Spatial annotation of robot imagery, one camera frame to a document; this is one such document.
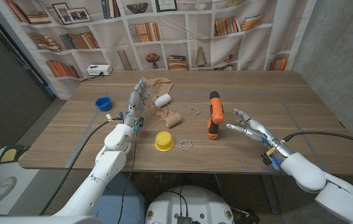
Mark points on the blue plastic cup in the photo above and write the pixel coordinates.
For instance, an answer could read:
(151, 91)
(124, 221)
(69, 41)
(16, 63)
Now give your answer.
(103, 103)

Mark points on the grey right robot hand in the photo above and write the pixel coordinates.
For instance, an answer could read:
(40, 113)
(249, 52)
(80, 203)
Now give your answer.
(257, 130)

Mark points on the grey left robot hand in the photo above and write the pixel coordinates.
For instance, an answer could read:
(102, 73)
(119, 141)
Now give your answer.
(135, 102)

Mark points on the orange black electric screwdriver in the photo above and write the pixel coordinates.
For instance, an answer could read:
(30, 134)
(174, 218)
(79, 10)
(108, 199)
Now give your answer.
(216, 112)

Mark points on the white twine spool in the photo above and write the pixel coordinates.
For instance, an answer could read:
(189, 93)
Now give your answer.
(162, 100)

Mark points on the yellow plastic cup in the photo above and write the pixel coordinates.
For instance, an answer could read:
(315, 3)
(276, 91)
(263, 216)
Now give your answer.
(164, 141)

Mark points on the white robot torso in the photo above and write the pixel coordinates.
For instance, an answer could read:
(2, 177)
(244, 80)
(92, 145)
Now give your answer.
(195, 202)

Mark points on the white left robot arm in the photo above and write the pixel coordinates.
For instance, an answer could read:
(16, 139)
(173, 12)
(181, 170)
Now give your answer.
(107, 165)

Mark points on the printed bookshelf backdrop cloth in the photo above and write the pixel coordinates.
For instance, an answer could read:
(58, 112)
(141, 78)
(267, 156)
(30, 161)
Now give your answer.
(176, 46)

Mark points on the yellow black pad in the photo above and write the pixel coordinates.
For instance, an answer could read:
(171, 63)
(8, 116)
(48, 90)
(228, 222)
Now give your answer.
(9, 154)

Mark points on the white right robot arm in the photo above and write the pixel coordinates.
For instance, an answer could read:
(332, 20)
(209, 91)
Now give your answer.
(307, 174)

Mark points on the white platform board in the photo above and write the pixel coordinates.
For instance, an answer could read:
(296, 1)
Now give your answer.
(23, 186)

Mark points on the grey table leg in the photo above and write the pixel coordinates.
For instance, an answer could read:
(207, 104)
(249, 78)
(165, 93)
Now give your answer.
(271, 196)

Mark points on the white power adapter box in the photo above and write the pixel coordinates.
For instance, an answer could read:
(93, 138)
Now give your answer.
(99, 70)

